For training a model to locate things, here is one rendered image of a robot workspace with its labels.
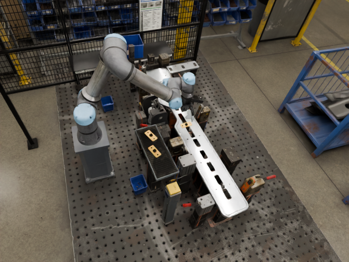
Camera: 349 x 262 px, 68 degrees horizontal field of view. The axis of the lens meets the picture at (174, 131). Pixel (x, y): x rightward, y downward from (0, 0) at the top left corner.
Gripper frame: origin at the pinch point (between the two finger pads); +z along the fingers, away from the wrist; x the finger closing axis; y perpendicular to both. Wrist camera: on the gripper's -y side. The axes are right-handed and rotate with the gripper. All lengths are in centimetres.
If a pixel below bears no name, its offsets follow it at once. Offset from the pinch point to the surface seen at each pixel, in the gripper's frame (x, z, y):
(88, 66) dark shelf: -81, 5, 53
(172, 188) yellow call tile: 50, -7, 34
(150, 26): -101, -6, -10
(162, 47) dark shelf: -91, 10, -18
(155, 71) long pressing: -62, 12, 1
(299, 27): -178, 102, -301
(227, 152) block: 32.8, 9.9, -14.2
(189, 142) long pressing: 15.0, 11.3, 5.4
